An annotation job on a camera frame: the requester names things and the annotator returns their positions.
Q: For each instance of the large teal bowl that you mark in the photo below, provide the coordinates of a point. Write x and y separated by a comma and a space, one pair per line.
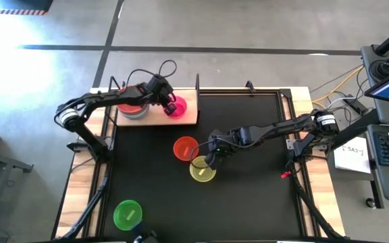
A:
143, 111

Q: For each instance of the magenta bowl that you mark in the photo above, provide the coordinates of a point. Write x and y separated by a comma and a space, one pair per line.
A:
181, 109

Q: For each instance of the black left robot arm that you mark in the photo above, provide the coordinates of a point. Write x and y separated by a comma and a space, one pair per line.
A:
106, 98

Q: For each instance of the striped hazard tape strip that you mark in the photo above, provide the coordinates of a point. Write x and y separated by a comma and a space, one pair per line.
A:
12, 12

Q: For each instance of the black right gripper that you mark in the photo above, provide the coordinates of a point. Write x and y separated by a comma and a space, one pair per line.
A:
226, 140

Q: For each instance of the small yellow bowl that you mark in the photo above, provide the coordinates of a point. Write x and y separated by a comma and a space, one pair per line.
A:
199, 173

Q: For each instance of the black aluminium table frame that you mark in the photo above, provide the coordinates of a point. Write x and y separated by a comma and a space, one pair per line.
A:
287, 101

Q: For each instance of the caster wheel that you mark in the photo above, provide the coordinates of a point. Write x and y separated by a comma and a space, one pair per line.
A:
371, 202

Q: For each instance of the white paper sheet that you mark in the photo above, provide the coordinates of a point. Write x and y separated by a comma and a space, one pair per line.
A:
351, 155

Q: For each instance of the red tag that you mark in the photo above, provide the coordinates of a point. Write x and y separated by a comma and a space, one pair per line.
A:
286, 175

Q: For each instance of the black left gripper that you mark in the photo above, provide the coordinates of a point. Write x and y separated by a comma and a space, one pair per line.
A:
160, 87

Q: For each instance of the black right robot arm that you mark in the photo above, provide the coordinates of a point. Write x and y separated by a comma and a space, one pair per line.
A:
282, 128

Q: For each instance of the small orange bowl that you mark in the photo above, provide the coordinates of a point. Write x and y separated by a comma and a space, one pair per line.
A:
182, 148

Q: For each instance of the large red bowl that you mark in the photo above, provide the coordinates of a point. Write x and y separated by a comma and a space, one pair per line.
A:
128, 108

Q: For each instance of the black power strip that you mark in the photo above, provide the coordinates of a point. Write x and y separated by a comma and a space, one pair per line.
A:
356, 104

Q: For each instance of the green bowl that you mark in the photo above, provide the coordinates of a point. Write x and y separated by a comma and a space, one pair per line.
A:
128, 215

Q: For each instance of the black table clamp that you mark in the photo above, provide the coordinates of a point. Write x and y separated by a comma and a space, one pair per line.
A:
250, 86

